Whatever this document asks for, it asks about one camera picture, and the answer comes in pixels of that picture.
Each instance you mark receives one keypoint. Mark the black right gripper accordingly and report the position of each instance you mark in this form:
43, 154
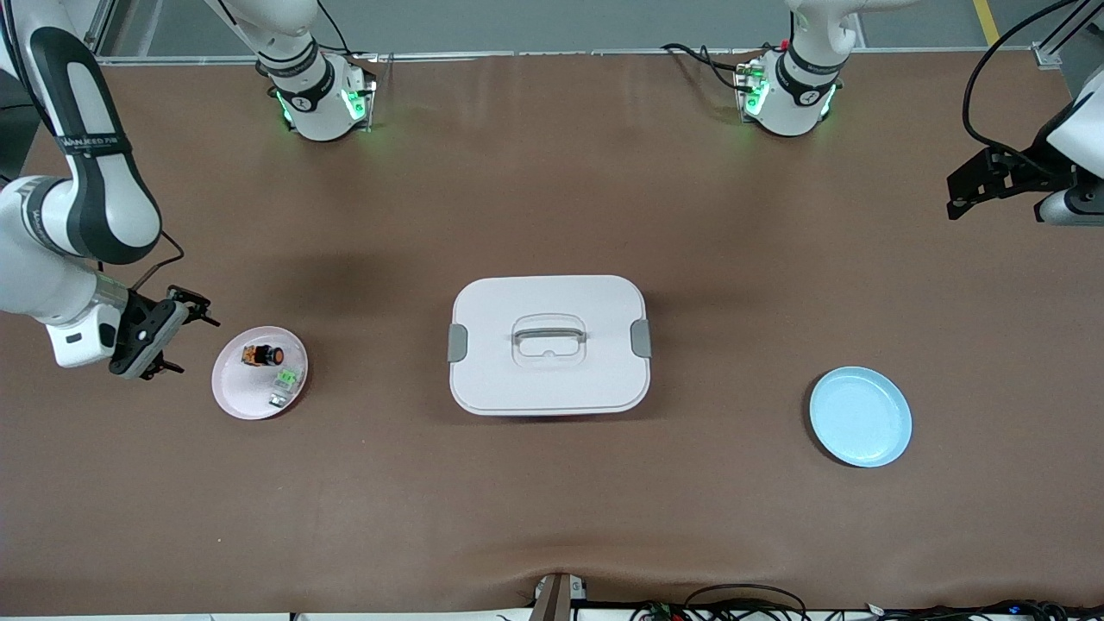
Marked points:
138, 316

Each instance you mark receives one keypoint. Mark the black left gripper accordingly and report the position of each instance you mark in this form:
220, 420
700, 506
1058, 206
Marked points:
1014, 175

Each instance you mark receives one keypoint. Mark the orange and black push-button switch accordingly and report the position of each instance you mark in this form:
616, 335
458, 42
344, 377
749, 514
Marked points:
263, 355

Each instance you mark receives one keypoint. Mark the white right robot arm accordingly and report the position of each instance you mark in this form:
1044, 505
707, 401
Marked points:
52, 285

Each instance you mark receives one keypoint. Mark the pink round plate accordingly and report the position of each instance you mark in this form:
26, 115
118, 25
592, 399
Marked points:
237, 392

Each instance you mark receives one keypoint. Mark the light blue round plate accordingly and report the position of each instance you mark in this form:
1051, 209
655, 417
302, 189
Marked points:
862, 418

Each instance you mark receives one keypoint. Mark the grey box lid clip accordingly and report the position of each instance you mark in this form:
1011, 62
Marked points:
457, 343
641, 337

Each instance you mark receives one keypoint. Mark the white lidded storage box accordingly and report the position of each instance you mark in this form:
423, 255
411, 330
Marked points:
552, 379

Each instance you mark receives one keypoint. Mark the green push-button switch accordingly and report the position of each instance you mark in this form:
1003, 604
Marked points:
289, 384

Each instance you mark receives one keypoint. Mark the aluminium frame profile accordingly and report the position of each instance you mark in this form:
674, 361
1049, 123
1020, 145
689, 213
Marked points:
1048, 53
103, 21

